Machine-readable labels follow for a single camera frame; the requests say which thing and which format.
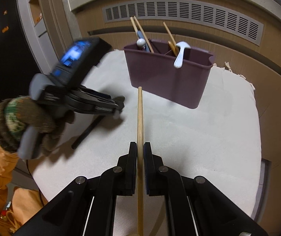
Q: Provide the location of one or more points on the blue plastic spoon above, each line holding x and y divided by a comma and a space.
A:
141, 36

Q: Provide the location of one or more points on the gloved left hand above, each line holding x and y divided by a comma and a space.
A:
19, 113

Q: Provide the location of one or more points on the purple plastic utensil holder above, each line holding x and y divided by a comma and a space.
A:
155, 72

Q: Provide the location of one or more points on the long grey vent grille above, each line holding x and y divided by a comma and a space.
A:
201, 13

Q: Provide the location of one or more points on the white table cloth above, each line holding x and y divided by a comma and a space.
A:
219, 140

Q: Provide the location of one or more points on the black handled metal spoon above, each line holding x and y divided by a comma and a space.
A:
90, 128

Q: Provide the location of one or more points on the white plastic spoon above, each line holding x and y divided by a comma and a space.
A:
182, 45

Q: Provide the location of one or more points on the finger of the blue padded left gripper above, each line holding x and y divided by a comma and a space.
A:
119, 100

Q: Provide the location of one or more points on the orange sleeve forearm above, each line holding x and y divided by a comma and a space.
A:
25, 202

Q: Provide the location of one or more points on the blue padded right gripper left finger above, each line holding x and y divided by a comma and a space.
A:
126, 179

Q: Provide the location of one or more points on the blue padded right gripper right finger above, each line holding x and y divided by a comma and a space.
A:
153, 177

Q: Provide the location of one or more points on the wooden spoon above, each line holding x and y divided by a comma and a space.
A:
173, 48

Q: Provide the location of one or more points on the white ball handle metal spoon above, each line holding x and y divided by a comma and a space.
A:
141, 43

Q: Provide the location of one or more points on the white shelf cabinet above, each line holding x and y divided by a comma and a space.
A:
36, 34

